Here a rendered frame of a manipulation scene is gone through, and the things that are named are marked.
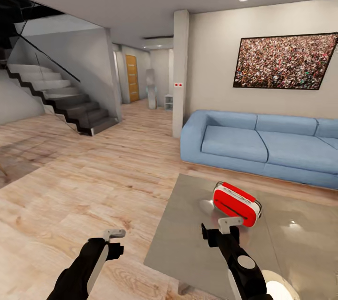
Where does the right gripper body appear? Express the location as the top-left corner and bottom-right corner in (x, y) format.
(207, 227), (239, 254)

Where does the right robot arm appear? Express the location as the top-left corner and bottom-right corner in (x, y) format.
(201, 217), (274, 300)

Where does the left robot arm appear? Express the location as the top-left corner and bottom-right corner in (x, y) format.
(46, 228), (126, 300)

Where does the radio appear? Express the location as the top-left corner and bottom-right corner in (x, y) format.
(214, 182), (261, 227)

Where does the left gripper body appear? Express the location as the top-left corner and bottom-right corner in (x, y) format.
(105, 242), (121, 261)

